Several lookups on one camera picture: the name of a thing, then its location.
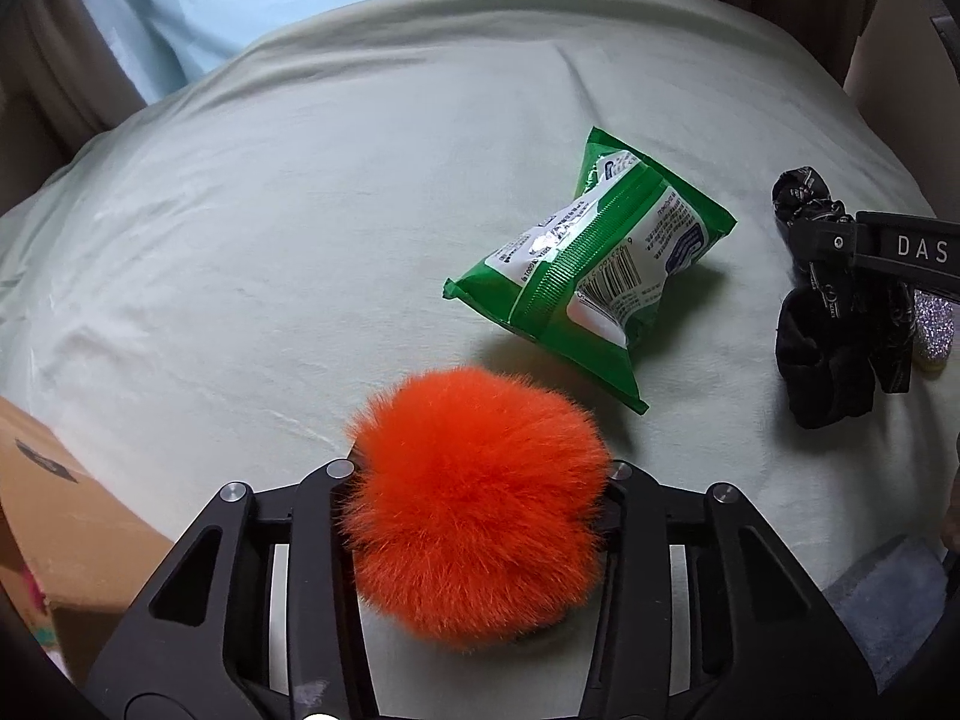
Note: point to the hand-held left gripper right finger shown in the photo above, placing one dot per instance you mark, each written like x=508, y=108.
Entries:
x=637, y=540

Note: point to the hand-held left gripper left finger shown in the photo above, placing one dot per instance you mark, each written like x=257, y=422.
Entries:
x=319, y=540

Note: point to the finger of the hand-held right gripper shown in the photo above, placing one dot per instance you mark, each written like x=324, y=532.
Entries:
x=900, y=244

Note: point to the black printed ribbon scrunchie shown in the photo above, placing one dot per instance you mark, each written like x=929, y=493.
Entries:
x=802, y=191

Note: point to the black sock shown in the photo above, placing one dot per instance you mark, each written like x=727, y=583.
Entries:
x=821, y=360

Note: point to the orange fluffy pom-pom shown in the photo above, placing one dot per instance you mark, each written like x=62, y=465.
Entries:
x=476, y=502

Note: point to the silver glitter hair clip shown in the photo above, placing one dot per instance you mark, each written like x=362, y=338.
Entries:
x=932, y=330

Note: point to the grey floor mat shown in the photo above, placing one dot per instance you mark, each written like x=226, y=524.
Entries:
x=889, y=607

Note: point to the brown cardboard box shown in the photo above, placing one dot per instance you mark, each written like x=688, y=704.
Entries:
x=52, y=510

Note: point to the green wet wipes packet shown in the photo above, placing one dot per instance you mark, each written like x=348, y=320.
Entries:
x=592, y=270

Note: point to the pale green bed sheet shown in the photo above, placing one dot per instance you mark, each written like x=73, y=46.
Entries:
x=300, y=240

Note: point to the brown curtain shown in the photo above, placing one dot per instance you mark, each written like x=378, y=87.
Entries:
x=60, y=67

